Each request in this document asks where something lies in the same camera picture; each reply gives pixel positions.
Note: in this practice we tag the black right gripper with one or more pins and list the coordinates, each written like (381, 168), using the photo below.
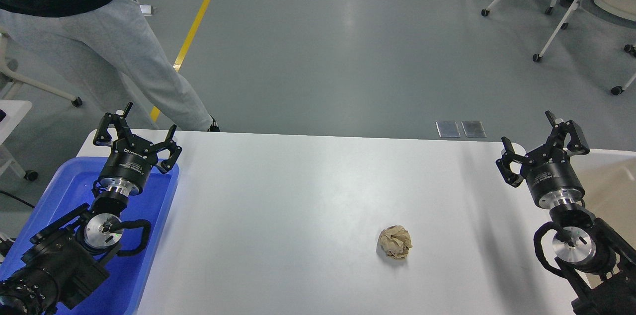
(551, 179)

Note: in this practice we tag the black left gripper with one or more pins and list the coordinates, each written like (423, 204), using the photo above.
(127, 160)

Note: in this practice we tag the brown paper ball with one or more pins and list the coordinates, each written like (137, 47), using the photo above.
(395, 241)

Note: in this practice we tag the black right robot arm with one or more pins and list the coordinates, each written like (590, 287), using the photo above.
(576, 245)

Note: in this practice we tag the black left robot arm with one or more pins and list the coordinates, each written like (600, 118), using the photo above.
(67, 260)

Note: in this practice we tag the white plastic bin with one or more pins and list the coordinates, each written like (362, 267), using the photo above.
(608, 178)

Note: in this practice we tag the right metal floor plate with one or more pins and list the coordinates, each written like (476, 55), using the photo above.
(473, 129)

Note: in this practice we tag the metal floor plate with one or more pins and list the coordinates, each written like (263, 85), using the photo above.
(448, 129)
(473, 129)

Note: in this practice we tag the left metal floor plate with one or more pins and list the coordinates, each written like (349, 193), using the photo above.
(448, 129)

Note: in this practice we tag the white side table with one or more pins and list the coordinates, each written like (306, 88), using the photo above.
(12, 114)

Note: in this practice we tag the person in grey trousers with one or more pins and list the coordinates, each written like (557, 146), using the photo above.
(95, 43)

